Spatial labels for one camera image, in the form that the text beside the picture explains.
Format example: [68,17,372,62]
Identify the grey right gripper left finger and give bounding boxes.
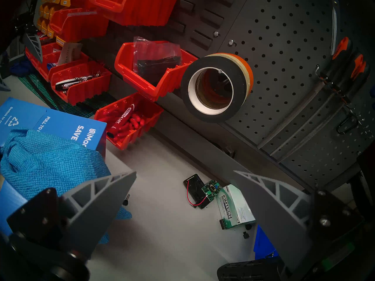
[7,171,137,262]

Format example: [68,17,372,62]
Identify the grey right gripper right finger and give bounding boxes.
[233,170,364,268]

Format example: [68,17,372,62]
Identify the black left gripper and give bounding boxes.
[0,8,44,92]

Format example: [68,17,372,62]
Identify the blue microfiber shop towel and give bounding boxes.
[0,128,133,244]

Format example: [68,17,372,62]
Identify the blue plastic bin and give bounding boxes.
[253,224,279,260]

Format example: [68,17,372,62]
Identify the Kimtech wipes box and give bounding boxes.
[216,184,256,230]

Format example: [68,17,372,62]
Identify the green cutting mat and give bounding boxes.
[18,73,96,119]

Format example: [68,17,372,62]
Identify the blue cleaning cloth box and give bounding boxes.
[0,97,108,237]

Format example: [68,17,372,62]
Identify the black electronic module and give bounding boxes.
[183,173,223,209]

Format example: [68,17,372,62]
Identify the red Marks-A-Lot marker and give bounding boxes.
[106,103,136,139]

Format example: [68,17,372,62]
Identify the black carabiner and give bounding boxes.
[336,112,359,135]

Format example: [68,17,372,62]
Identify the clear plastic bag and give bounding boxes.
[133,36,183,79]

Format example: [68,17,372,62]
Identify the black orange tape roll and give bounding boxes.
[180,52,254,123]

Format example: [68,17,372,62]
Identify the orange black handled screwdriver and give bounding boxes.
[257,36,352,150]
[269,53,370,163]

